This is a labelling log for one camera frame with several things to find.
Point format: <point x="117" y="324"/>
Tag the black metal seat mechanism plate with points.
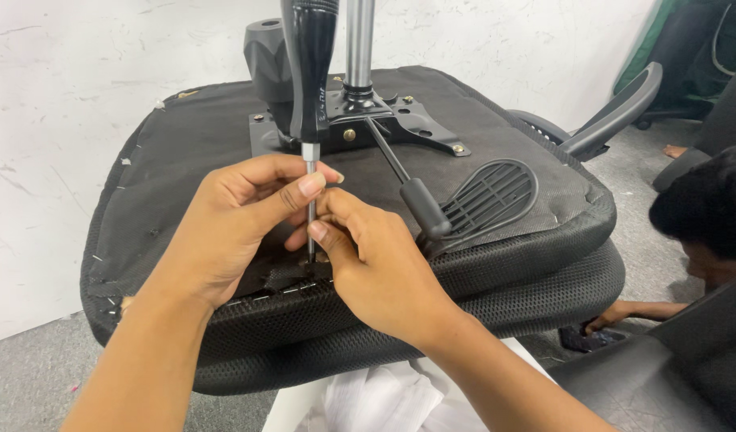
<point x="404" y="123"/>

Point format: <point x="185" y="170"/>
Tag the black plastic tension knob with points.
<point x="267" y="57"/>

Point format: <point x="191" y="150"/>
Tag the white cloth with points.
<point x="380" y="402"/>

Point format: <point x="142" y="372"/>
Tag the person's right hand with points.
<point x="383" y="276"/>

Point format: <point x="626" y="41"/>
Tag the green and black bag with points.
<point x="698" y="48"/>

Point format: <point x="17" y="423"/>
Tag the person's left hand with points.
<point x="224" y="234"/>

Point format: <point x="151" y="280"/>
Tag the black leather chair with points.
<point x="674" y="378"/>

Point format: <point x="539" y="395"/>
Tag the dark object under hand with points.
<point x="584" y="342"/>

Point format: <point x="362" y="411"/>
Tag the chrome gas lift cylinder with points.
<point x="359" y="42"/>

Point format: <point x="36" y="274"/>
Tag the black mesh chair seat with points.
<point x="187" y="144"/>

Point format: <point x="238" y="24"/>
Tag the black curved chair armrest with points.
<point x="620" y="111"/>

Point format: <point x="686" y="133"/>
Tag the black mesh seat cushion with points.
<point x="542" y="288"/>

